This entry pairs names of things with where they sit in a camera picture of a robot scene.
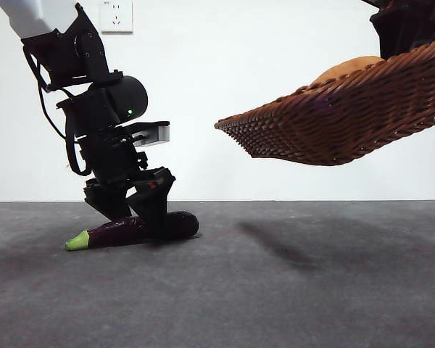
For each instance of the white wall socket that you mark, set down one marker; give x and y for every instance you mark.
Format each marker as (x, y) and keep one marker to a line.
(117, 17)

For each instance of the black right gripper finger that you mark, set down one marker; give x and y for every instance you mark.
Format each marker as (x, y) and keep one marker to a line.
(429, 29)
(395, 32)

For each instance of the brown potato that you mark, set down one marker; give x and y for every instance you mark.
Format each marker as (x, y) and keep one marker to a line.
(348, 70)

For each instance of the purple eggplant with green stem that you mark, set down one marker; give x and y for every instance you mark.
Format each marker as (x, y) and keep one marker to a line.
(108, 235)

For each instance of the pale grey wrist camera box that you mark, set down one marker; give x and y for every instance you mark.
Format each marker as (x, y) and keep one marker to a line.
(161, 134)

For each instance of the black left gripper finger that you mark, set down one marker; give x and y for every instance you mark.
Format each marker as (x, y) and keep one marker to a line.
(110, 208)
(154, 210)

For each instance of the brown wicker basket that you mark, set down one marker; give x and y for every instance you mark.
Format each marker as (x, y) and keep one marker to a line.
(330, 127)

